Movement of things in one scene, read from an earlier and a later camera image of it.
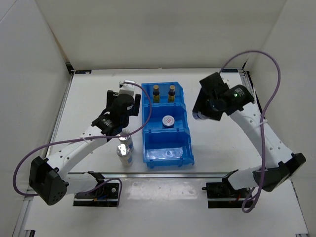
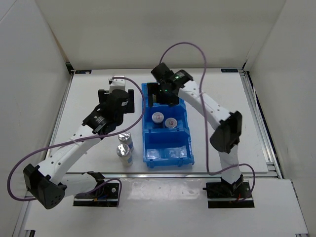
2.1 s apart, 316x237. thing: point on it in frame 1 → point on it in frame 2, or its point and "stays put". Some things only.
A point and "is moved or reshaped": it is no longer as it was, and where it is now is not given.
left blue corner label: [83, 71] stays put
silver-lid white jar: [124, 152] stays put
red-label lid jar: [168, 121] is moved or reshaped
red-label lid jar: [198, 116] → [157, 117]
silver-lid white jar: [126, 139] stays put
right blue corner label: [230, 70] stays put
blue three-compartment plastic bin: [167, 138] stays put
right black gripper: [199, 106] → [152, 88]
